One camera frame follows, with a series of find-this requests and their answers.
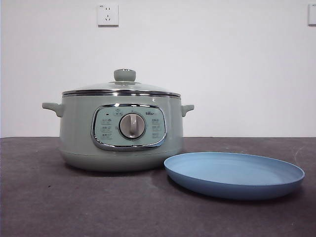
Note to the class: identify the glass lid with green knob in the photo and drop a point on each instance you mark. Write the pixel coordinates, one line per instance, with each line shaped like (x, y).
(124, 75)

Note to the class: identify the pale green electric steamer pot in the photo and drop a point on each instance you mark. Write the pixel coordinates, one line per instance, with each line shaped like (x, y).
(74, 135)

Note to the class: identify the blue round plate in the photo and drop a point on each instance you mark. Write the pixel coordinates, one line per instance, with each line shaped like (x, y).
(234, 172)

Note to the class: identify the white wall socket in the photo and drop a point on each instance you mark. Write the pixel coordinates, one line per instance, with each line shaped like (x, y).
(107, 14)

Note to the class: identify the white wall switch plate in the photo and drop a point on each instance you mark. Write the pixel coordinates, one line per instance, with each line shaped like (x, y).
(312, 14)

